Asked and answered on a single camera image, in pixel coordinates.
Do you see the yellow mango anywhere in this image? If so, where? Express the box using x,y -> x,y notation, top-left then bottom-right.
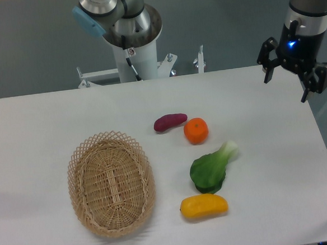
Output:
180,194 -> 229,219

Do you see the orange tangerine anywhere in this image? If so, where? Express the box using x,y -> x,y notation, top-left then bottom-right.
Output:
183,118 -> 209,145

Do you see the white metal mounting frame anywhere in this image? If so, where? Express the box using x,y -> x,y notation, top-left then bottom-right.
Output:
74,44 -> 208,89

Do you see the black cable on pedestal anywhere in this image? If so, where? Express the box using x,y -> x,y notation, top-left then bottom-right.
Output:
120,34 -> 143,83

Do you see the purple sweet potato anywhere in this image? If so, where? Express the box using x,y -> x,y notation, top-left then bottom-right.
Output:
153,114 -> 188,133

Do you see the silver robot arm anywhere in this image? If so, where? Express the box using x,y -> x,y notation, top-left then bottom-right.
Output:
257,0 -> 327,102

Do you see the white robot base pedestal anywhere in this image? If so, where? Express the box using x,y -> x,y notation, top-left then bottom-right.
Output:
71,0 -> 167,87

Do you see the green bok choy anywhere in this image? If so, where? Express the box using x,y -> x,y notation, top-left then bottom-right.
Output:
189,141 -> 239,194

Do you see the woven wicker basket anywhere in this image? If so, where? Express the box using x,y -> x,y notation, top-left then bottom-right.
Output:
67,131 -> 156,238

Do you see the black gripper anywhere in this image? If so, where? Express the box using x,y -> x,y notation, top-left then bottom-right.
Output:
257,25 -> 327,103

